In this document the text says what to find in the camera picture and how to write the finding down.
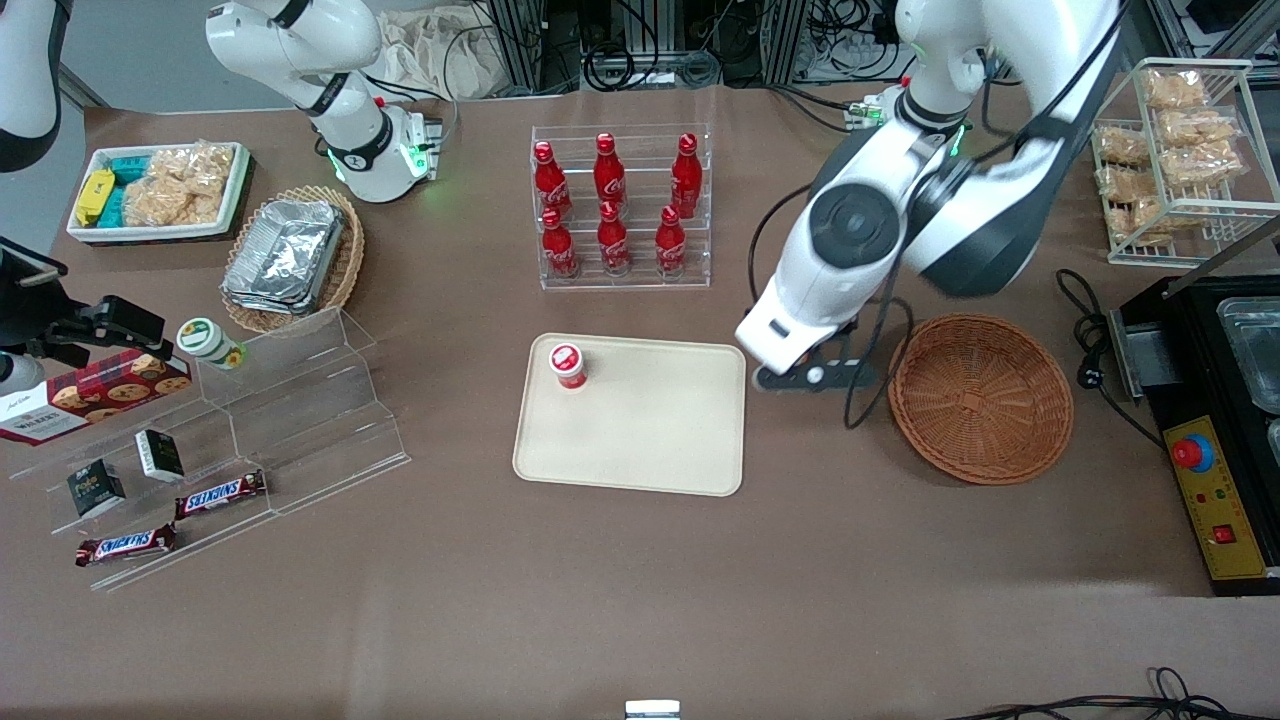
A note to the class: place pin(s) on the aluminium profile frame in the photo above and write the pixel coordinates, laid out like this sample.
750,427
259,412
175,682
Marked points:
520,40
785,40

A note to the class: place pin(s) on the small black carton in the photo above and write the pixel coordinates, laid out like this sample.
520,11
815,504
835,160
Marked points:
96,488
160,455

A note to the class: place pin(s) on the round brown wicker basket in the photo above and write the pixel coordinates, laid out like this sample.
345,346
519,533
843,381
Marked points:
980,400

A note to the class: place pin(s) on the metal pan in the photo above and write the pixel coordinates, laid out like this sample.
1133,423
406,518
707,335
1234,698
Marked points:
1255,350

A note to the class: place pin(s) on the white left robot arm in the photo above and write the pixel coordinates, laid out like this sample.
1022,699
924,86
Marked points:
850,250

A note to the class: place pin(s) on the brown Snickers bar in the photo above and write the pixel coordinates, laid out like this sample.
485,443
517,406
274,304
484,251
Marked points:
220,494
125,545

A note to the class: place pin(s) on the clear bag of crackers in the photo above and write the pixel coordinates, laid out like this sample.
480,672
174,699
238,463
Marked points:
200,168
1130,185
1122,146
1135,222
1205,165
1200,128
1175,90
165,205

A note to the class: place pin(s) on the red emergency stop button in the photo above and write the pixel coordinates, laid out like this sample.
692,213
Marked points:
1192,454

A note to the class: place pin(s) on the red cola bottle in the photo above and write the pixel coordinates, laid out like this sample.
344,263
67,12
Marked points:
551,185
686,180
670,248
613,245
559,250
609,175

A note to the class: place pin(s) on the teal snack packet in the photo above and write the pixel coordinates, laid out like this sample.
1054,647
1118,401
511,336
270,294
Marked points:
130,168
114,208

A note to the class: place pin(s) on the black sealing machine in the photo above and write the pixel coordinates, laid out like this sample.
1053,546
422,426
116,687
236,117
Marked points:
1200,400

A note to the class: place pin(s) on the aluminium foil container stack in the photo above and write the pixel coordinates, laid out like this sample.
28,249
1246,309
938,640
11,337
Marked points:
285,255

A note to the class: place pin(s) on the red lidded yoghurt cup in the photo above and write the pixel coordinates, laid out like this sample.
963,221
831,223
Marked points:
567,365

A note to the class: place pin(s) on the beige cloth bag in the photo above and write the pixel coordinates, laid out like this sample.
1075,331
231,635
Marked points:
440,55

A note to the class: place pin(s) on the oval light wicker basket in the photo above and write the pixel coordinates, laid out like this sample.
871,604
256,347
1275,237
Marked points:
350,260

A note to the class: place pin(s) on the beige plastic tray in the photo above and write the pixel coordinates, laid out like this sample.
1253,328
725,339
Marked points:
650,430

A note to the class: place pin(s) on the small white box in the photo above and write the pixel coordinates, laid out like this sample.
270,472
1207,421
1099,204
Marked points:
652,710

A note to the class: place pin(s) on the yellow snack packet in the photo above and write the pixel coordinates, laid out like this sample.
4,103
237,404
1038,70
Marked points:
94,196

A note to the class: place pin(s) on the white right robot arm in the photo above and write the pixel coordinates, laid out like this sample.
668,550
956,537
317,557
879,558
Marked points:
370,160

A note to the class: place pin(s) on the green lidded yoghurt cup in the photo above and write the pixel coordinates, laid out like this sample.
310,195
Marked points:
203,340

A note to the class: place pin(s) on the red tartan cookie box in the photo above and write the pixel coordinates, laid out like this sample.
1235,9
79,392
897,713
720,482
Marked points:
100,395

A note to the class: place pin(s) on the clear acrylic bottle rack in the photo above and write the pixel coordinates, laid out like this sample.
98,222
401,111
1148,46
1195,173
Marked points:
640,285

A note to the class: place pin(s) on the clear acrylic step shelf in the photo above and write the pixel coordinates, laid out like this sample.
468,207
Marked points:
320,420

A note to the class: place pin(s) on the white rectangular plastic bin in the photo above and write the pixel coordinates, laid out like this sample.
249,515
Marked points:
150,234

